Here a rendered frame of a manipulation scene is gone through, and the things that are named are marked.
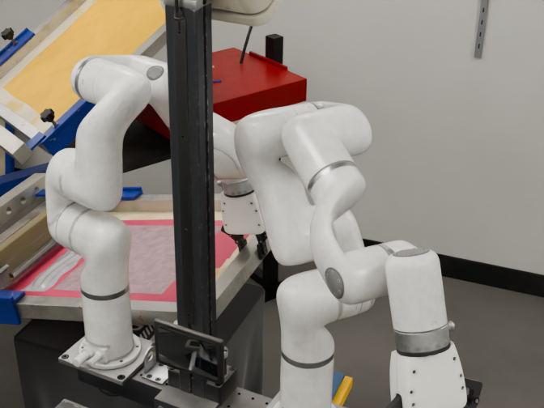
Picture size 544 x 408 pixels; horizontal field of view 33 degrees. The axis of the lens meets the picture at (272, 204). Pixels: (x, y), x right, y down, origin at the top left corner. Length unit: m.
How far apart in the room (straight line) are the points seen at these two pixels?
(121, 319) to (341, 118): 0.65
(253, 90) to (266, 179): 1.78
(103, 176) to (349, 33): 2.47
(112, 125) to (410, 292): 0.65
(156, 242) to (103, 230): 0.62
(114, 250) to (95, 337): 0.21
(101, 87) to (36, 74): 1.55
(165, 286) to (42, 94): 1.18
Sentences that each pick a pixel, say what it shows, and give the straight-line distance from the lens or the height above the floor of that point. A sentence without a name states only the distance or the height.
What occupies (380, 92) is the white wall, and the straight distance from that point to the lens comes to 4.05.
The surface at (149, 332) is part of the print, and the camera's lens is 2.28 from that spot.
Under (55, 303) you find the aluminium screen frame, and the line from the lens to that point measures 2.09.
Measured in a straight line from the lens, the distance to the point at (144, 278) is 2.16.
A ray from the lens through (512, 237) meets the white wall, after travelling 4.21.
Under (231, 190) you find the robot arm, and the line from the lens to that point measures 2.02.
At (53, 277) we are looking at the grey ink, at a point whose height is 1.08.
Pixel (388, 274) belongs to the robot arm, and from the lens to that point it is 1.25.
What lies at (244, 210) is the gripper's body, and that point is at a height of 1.31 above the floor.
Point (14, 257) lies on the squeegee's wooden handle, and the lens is 2.31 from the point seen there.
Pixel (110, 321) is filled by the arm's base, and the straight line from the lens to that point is 1.82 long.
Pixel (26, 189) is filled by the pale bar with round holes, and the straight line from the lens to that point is 2.70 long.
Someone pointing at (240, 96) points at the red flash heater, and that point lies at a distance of 3.26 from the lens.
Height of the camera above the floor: 2.28
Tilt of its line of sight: 28 degrees down
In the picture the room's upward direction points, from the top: 1 degrees clockwise
